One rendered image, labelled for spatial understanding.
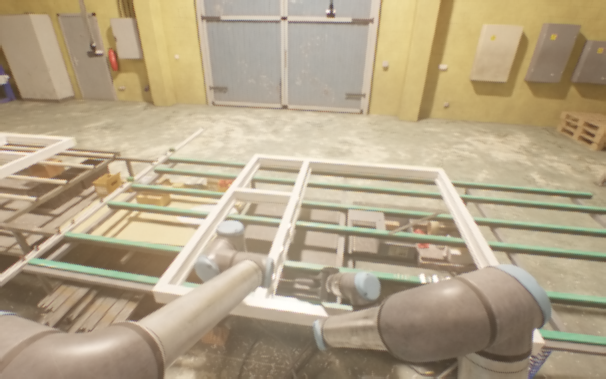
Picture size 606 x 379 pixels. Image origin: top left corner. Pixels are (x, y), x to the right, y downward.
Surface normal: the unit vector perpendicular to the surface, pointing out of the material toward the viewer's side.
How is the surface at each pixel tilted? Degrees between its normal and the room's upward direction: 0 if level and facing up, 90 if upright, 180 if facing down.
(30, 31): 90
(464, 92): 90
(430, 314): 41
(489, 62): 90
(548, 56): 90
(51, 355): 14
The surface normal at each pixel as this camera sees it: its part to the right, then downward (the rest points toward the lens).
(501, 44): -0.15, 0.48
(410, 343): -0.59, 0.18
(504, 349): -0.32, 0.20
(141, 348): 0.72, -0.65
